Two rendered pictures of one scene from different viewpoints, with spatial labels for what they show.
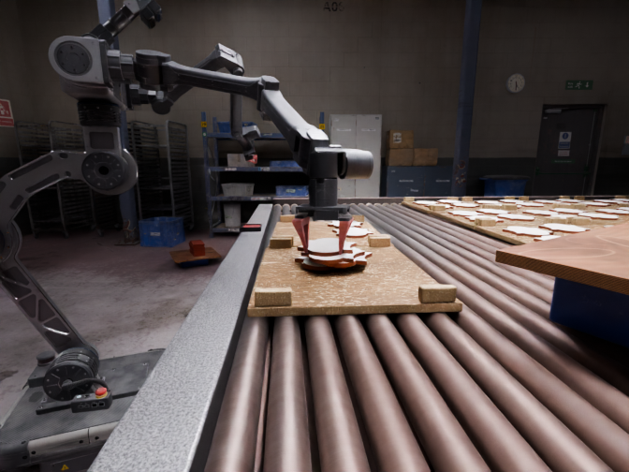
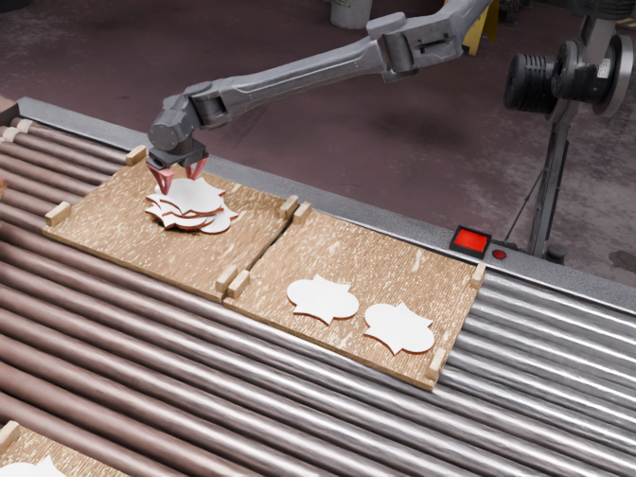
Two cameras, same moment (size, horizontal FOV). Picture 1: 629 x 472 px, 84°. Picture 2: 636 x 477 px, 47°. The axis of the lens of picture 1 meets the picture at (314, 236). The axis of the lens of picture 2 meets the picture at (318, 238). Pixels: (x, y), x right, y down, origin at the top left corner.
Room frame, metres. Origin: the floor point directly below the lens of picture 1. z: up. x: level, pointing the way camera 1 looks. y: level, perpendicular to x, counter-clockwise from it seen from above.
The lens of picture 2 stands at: (1.50, -1.07, 1.87)
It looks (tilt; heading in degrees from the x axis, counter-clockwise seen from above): 38 degrees down; 114
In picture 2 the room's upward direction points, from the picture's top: 7 degrees clockwise
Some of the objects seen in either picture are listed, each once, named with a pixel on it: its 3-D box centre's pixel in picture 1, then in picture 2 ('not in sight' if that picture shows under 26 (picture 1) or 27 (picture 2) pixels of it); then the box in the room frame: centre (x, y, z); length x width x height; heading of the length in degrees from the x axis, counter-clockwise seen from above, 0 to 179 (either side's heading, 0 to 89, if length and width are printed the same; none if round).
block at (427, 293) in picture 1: (436, 293); (58, 214); (0.55, -0.20, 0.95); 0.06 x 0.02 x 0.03; 94
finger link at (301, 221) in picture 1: (313, 230); (185, 166); (0.72, 0.00, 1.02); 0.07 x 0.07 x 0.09; 77
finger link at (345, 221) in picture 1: (334, 231); (168, 173); (0.71, -0.04, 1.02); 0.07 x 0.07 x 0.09; 77
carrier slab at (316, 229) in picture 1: (326, 233); (361, 288); (1.16, -0.04, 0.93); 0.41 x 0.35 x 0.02; 2
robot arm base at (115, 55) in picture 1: (119, 66); not in sight; (1.16, 0.60, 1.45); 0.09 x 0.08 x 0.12; 20
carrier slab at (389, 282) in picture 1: (340, 272); (177, 219); (0.73, -0.06, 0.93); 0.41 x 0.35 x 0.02; 4
